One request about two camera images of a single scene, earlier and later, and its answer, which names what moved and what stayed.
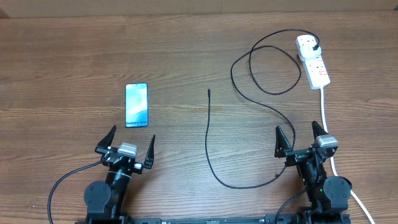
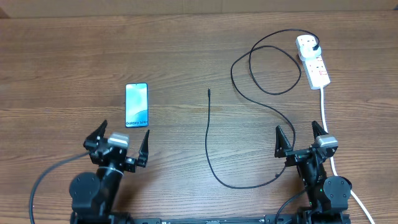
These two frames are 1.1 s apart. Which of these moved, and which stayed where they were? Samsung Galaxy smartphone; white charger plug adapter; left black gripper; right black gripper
Moved: left black gripper
Stayed: Samsung Galaxy smartphone; right black gripper; white charger plug adapter
